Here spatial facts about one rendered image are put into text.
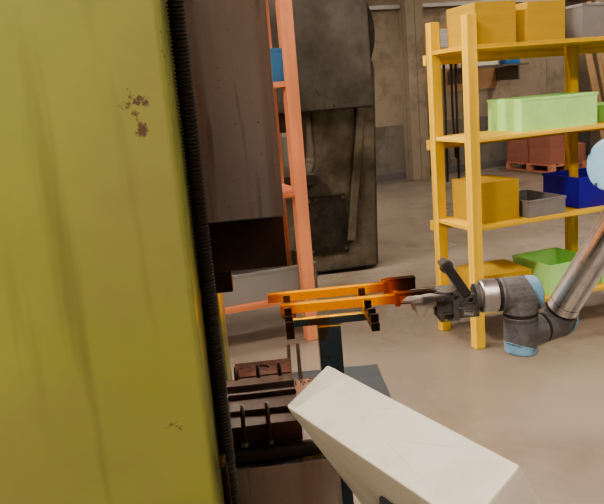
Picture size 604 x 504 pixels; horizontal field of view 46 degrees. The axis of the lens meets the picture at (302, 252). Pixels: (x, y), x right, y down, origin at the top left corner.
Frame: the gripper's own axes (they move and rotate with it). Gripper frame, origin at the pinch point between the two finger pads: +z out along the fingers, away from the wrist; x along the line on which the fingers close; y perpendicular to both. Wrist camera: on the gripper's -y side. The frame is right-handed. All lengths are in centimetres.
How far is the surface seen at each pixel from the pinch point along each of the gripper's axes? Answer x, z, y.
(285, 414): -59, 34, 3
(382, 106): 1001, -166, -22
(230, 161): -67, 39, -45
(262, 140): -67, 34, -48
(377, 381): 6.6, 7.7, 26.4
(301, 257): 254, 17, 45
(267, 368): -34, 37, 3
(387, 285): 9.8, 2.8, -0.5
